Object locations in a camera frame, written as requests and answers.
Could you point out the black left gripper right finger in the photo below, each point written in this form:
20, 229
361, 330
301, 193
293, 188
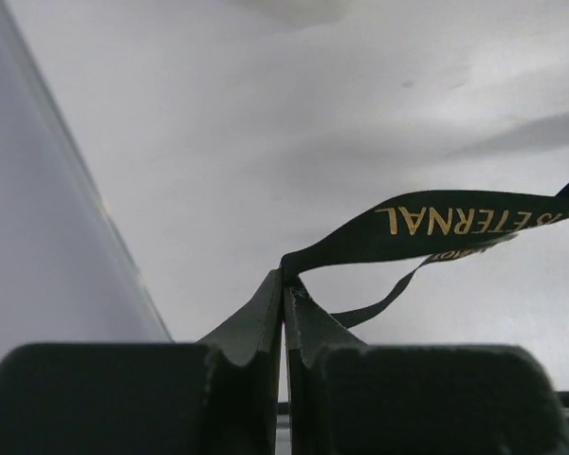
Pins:
308, 328

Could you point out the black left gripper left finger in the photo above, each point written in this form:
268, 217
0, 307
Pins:
242, 399

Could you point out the black ribbon with gold text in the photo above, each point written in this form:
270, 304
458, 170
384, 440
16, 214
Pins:
436, 226

